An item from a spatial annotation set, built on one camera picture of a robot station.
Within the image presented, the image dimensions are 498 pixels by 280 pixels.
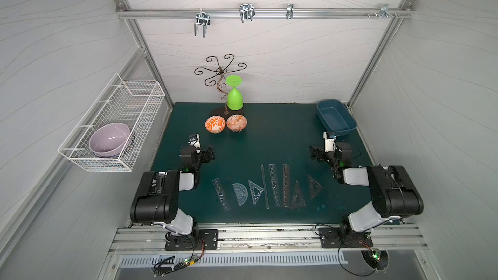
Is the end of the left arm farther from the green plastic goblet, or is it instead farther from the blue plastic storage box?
the blue plastic storage box

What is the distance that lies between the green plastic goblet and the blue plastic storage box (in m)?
0.48

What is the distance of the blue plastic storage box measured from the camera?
1074mm

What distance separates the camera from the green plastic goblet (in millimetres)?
879
